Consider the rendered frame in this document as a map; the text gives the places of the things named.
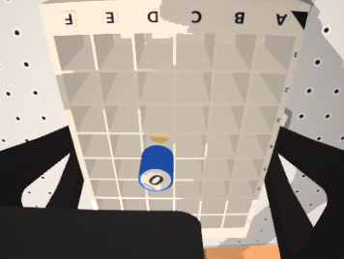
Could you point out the grey perforated base plate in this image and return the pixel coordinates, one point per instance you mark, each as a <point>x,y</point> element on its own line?
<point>31,105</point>

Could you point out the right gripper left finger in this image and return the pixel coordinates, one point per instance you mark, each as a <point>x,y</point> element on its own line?
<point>23,164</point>

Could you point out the cream grid rack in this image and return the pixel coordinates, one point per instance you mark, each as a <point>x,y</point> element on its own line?
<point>213,40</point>

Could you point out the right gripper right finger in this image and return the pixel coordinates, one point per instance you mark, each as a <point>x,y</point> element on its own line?
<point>324,165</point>

